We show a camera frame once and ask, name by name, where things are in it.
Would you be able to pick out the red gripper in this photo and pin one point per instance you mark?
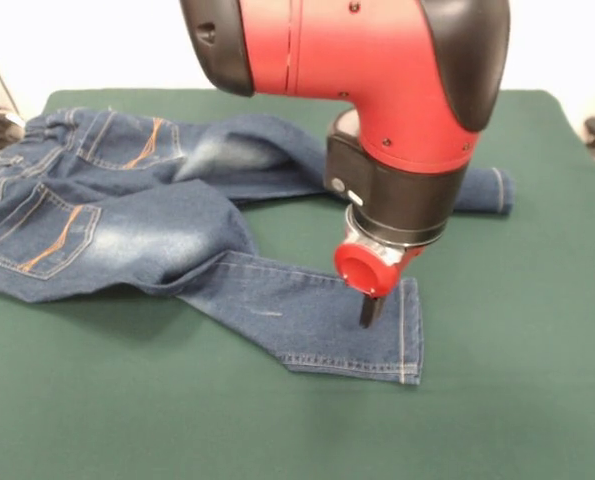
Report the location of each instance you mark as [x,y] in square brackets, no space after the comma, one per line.
[364,272]

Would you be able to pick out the blue denim jeans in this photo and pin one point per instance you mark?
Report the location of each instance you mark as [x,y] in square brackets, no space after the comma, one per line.
[152,235]

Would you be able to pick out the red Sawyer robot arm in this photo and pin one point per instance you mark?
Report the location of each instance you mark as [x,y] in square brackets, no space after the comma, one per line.
[367,90]

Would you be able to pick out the dark green table cloth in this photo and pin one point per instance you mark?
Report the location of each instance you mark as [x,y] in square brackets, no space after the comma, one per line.
[502,325]

